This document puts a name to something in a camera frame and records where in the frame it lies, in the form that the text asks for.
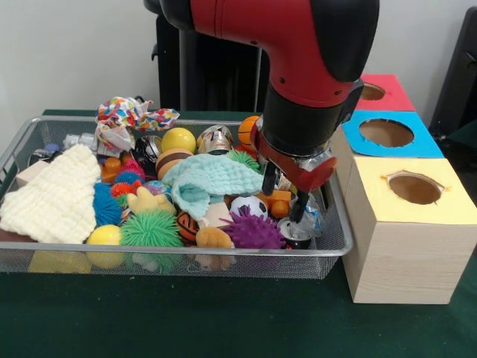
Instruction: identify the cream knitted cloth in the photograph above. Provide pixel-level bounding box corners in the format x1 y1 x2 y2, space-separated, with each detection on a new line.
0 143 101 245

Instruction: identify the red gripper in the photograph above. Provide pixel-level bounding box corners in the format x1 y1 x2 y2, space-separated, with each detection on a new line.
249 118 338 223

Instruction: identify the silver drink can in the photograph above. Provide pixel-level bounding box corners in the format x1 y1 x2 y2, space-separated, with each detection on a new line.
277 218 312 250

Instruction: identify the wooden three-hole box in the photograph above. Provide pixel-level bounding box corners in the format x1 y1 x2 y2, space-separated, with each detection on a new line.
329 73 477 305

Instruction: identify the yellow plush duck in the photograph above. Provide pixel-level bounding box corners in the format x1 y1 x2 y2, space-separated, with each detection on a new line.
126 186 177 216

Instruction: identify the mint green knitted cloth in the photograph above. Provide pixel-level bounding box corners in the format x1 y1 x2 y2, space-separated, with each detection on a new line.
162 153 265 219

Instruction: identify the green koosh ball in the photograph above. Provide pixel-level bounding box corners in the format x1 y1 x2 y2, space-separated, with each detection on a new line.
119 209 183 248

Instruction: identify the purple spiky ball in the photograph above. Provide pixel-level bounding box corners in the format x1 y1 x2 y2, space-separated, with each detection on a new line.
219 204 286 250

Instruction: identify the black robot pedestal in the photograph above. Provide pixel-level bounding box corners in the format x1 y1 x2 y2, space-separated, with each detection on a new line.
143 0 271 112

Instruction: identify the dark green side-table cloth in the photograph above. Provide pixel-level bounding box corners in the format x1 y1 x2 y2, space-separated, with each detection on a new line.
441 121 477 150

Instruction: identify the silver mesh bin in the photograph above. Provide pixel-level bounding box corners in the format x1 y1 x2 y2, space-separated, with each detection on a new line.
0 115 353 283

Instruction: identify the toy soccer ball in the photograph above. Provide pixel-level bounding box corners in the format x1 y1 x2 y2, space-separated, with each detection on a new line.
229 195 268 221

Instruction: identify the small clear plastic bottle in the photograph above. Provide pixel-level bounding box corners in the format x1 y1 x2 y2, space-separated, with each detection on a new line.
297 193 323 239

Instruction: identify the orange toy basketball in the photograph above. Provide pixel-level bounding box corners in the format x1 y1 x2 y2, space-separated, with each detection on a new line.
237 115 262 147

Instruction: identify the colourful rope toy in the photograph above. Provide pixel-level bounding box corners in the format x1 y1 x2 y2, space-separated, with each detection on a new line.
95 95 180 154

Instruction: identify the dark green table cloth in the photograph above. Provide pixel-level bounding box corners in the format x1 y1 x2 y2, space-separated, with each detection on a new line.
0 108 477 358

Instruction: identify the black stand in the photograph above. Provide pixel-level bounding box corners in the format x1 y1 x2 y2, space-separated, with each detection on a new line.
428 6 477 131

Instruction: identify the brown striped toy burger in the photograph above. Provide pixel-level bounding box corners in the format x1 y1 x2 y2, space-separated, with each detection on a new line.
155 148 195 180

